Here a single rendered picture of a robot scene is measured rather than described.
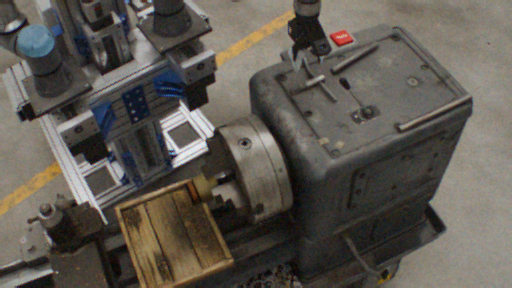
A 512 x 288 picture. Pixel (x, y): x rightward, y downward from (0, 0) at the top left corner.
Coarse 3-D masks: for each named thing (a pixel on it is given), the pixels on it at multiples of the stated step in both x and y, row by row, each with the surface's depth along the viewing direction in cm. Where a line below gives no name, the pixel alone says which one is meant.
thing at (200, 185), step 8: (200, 176) 147; (184, 184) 147; (192, 184) 145; (200, 184) 145; (208, 184) 145; (216, 184) 146; (192, 192) 144; (200, 192) 144; (208, 192) 145; (192, 200) 144; (200, 200) 146; (208, 200) 147
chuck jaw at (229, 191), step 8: (224, 184) 146; (232, 184) 146; (216, 192) 144; (224, 192) 144; (232, 192) 143; (240, 192) 143; (216, 200) 145; (224, 200) 142; (232, 200) 141; (240, 200) 141; (240, 208) 140; (248, 208) 141; (256, 208) 140
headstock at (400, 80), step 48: (384, 48) 157; (288, 96) 146; (336, 96) 145; (384, 96) 144; (432, 96) 143; (288, 144) 140; (384, 144) 133; (432, 144) 146; (336, 192) 139; (384, 192) 156
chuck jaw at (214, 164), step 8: (216, 136) 146; (208, 144) 145; (216, 144) 145; (216, 152) 146; (224, 152) 147; (208, 160) 146; (216, 160) 146; (224, 160) 147; (208, 168) 146; (216, 168) 147; (224, 168) 147; (208, 176) 146
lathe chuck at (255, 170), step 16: (224, 128) 144; (240, 128) 142; (224, 144) 143; (256, 144) 138; (240, 160) 136; (256, 160) 136; (240, 176) 137; (256, 176) 136; (272, 176) 137; (256, 192) 137; (272, 192) 138; (272, 208) 142
